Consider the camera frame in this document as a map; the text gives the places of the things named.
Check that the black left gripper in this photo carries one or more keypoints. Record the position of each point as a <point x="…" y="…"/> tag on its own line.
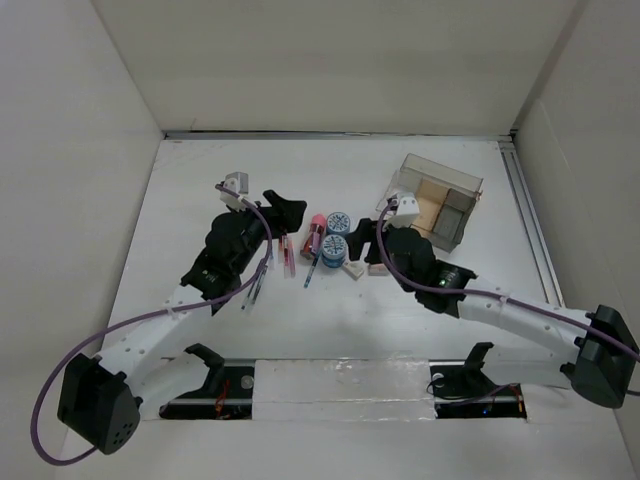
<point x="282" y="215"/>

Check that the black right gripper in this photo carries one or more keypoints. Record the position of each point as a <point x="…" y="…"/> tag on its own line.
<point x="356" y="240"/>

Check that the red ink refill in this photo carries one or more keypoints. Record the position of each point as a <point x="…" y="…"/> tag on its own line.
<point x="281" y="249"/>

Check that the pink white small box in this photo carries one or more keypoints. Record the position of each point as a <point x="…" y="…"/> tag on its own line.
<point x="377" y="270"/>

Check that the white eraser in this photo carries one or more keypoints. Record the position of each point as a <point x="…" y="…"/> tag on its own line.
<point x="354" y="269"/>

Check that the blue round tape tin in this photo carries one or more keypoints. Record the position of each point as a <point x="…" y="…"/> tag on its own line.
<point x="338" y="223"/>
<point x="333" y="251"/>

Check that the pink capped pen refill tube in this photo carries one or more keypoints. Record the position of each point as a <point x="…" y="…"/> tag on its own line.
<point x="314" y="237"/>

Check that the blue ballpoint pen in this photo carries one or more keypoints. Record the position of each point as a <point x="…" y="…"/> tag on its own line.
<point x="312" y="269"/>

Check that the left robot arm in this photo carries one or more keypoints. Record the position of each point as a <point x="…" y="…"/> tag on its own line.
<point x="105" y="396"/>

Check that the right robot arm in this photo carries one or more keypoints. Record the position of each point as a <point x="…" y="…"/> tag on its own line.
<point x="593" y="353"/>

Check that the clear plastic organizer box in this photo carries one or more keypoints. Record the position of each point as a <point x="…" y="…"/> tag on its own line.
<point x="446" y="198"/>

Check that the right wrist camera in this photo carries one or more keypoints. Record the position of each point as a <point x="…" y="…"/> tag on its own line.
<point x="407" y="211"/>

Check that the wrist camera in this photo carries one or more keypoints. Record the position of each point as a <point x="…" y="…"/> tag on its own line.
<point x="407" y="211"/>
<point x="235" y="188"/>

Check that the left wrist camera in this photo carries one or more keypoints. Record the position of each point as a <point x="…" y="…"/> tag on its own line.
<point x="235" y="188"/>

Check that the metal rail at back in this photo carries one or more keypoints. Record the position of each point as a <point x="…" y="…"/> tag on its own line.
<point x="175" y="135"/>

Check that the metal rail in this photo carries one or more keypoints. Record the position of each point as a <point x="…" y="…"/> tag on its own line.
<point x="548" y="278"/>
<point x="175" y="135"/>

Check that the metal rail at right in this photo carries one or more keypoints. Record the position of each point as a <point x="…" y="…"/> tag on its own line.
<point x="548" y="278"/>

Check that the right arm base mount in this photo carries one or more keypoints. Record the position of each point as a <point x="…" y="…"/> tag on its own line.
<point x="462" y="391"/>

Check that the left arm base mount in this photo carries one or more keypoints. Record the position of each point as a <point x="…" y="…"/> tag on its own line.
<point x="226" y="394"/>

